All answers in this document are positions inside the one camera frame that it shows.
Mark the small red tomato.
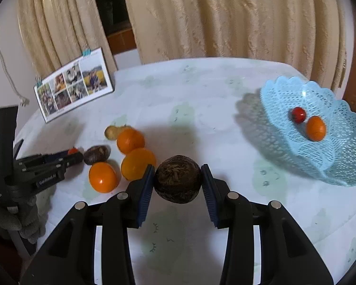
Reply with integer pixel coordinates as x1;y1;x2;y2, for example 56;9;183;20
68;147;79;155

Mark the dark passion fruit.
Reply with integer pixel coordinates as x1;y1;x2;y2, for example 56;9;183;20
83;145;111;165
154;155;201;204

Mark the orange tangerine front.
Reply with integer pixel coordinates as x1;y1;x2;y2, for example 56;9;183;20
89;162;119;194

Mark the orange tangerine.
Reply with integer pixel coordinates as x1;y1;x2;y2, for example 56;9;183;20
89;162;119;194
117;128;145;154
305;116;327;142

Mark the small yellow-green fruit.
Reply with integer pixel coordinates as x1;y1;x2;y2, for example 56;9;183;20
105;125;119;141

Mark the orange tangerine back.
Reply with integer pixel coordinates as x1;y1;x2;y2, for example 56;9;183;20
117;128;145;154

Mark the yellow-orange tangerine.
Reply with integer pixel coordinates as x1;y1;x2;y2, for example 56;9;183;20
121;148;157;181

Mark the teal binder clip left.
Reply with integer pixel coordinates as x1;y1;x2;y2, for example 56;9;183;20
35;76;42;87

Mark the teal binder clip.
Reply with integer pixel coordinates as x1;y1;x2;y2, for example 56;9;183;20
82;48;92;57
35;76;42;87

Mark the photo collage card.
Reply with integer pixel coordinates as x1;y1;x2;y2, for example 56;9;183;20
34;48;114;123

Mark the teal binder clip top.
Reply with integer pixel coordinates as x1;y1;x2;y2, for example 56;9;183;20
82;48;92;57

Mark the light blue lattice basket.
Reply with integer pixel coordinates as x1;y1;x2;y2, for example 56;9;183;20
260;76;356;187

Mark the orange tangerine in basket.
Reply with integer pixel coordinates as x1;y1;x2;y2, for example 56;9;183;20
305;116;327;142

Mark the red cherry tomato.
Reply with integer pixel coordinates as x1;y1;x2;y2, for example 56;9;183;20
291;107;307;124

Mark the beige curtain left panel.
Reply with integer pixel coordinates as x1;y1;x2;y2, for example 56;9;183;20
18;0;117;78

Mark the beige curtain panel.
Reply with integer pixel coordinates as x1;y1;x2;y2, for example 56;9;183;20
125;0;346;90
18;0;117;78

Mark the pale green patterned tablecloth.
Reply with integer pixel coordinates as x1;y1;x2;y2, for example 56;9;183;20
17;58;356;284

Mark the beige curtain right panel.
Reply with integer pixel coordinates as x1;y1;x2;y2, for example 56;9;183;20
125;0;346;90

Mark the black strap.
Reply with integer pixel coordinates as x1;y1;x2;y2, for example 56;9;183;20
0;104;20;185

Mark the white cord with plug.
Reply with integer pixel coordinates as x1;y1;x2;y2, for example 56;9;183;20
0;8;31;107

